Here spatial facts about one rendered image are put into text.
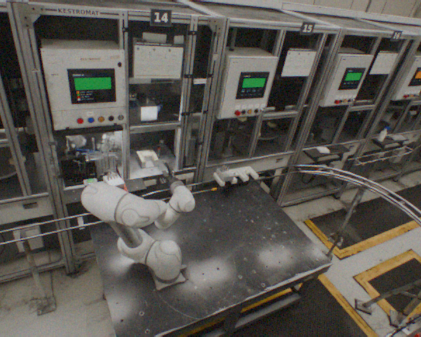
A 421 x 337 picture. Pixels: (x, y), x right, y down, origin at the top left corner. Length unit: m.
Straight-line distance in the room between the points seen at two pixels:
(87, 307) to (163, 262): 1.08
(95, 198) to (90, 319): 1.48
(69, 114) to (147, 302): 1.18
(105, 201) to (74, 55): 0.86
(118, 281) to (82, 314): 0.77
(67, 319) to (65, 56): 1.85
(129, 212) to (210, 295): 0.91
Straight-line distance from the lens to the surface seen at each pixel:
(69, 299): 2.75
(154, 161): 2.38
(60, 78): 1.85
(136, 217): 1.20
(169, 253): 1.73
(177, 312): 1.84
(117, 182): 2.07
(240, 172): 2.53
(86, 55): 1.82
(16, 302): 2.86
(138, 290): 1.91
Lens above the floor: 2.29
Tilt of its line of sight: 35 degrees down
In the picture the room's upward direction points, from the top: 10 degrees clockwise
